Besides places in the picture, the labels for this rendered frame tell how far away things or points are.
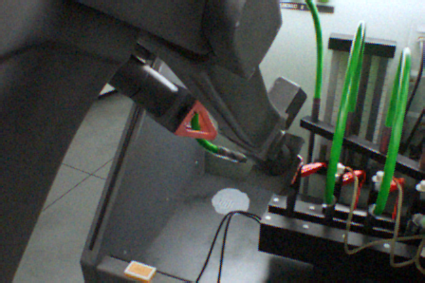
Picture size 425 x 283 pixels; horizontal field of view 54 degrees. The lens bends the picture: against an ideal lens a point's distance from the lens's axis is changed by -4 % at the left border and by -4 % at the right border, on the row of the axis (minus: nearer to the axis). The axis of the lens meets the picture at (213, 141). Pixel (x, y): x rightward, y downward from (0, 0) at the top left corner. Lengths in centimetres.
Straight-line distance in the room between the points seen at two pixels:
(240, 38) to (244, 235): 91
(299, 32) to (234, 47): 85
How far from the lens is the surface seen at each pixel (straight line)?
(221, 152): 77
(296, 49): 106
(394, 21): 102
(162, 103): 65
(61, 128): 17
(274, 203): 95
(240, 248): 105
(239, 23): 19
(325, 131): 100
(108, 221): 87
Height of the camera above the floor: 156
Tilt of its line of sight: 30 degrees down
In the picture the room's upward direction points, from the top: straight up
